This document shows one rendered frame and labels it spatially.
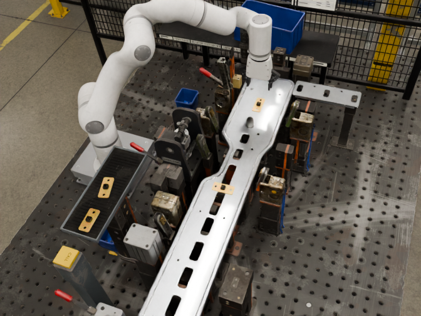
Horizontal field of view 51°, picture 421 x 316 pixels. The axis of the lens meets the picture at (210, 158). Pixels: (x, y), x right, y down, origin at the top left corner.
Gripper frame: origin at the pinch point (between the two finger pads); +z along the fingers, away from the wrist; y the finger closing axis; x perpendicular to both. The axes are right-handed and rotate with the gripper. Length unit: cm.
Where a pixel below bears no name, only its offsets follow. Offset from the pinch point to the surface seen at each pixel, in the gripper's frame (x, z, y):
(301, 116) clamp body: -5.6, 7.4, 19.7
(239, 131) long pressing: -17.2, 11.8, -3.2
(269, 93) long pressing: 8.1, 11.8, 2.3
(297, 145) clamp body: -7.9, 23.5, 20.0
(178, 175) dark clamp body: -51, 4, -16
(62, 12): 164, 111, -246
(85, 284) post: -97, 12, -31
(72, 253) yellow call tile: -94, -4, -32
